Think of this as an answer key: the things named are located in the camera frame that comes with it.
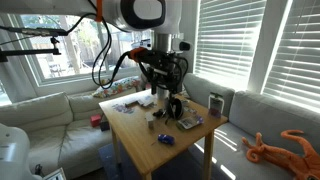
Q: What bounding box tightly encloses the grey fabric sofa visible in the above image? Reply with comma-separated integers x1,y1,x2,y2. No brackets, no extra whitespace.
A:
182,72,320,180

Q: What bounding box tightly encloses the small black gadget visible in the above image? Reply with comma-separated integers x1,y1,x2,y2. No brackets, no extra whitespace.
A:
152,108,167,120

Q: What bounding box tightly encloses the orange octopus plush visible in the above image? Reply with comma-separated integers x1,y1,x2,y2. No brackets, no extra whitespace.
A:
241,129,320,180

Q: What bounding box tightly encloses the white leather sofa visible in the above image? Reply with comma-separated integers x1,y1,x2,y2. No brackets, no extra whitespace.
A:
0,84,141,180

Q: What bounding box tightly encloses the light wooden table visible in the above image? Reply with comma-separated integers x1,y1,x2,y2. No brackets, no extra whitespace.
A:
98,89,229,180

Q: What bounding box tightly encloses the blue toy car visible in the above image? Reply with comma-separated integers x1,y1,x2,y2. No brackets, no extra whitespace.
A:
157,133,176,146

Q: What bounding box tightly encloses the dark blue rug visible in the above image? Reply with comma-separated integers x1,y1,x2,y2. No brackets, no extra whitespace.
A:
98,141,234,180

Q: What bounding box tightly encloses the dark blue cube block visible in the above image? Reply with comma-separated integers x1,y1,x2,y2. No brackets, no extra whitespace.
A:
99,119,111,132

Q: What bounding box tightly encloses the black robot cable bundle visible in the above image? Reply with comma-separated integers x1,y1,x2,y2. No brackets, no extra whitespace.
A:
87,0,148,90

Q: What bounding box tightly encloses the white Kirkland food pouch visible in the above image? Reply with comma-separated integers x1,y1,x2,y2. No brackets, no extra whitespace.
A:
176,114,205,131

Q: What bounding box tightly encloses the orange cable strap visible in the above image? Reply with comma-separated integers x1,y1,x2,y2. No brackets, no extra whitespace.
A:
95,0,104,23
129,47,148,63

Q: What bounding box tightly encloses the pale wooden block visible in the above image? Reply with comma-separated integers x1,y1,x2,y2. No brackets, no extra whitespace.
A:
145,112,156,130

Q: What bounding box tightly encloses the black camera boom stand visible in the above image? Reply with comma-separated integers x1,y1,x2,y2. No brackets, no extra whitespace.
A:
0,25,70,64

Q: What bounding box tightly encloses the white framed panel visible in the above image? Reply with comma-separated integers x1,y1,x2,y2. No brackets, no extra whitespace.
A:
42,167,68,180

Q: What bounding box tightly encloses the grey labelled cup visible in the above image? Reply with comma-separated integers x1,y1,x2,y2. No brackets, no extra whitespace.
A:
207,92,225,119

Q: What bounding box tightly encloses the white framed glass window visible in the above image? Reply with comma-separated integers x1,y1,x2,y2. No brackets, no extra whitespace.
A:
8,13,158,88

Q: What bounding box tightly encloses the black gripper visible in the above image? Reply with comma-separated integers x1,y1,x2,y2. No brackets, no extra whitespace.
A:
139,49,189,96

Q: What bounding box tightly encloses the colourful patterned pillow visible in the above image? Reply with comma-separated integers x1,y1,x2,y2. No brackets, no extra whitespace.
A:
92,75,142,100

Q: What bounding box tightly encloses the white window blind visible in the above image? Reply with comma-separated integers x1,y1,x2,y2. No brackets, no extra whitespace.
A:
194,0,268,86
263,0,320,113

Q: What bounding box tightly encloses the red cube block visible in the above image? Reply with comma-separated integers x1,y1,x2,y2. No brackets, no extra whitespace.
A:
89,113,103,128

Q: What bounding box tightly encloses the santa figure sticker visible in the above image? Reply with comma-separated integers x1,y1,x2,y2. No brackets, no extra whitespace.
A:
111,103,136,115

